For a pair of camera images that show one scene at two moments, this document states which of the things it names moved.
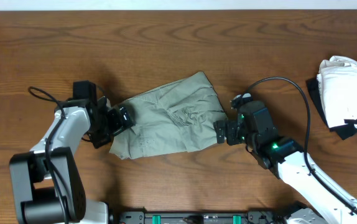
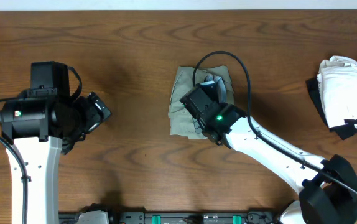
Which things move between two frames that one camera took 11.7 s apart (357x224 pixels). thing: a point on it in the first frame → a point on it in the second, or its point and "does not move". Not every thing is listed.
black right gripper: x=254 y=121 → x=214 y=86
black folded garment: x=344 y=130 does not move
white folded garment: x=349 y=91 does not move
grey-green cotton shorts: x=180 y=117 → x=181 y=122
